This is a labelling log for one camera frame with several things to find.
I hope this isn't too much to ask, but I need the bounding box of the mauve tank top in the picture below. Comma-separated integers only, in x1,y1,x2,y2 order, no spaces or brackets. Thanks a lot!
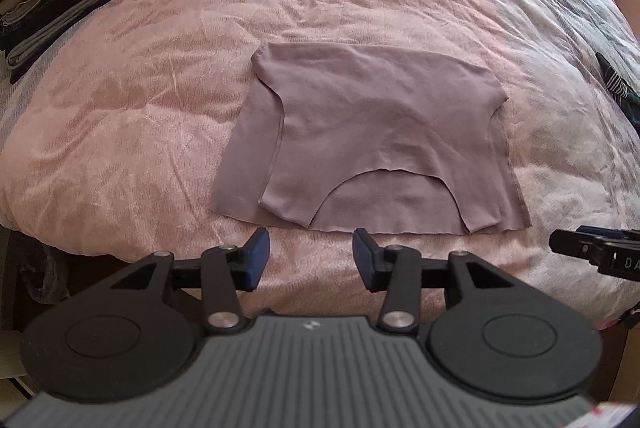
209,42,530,235

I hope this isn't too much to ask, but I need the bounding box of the pile of dark patterned clothes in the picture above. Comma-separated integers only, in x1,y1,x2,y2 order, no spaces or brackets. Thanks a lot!
596,52,640,134

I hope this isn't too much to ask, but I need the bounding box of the pink grey duvet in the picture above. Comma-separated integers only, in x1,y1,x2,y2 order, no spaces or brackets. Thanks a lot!
1,0,639,323

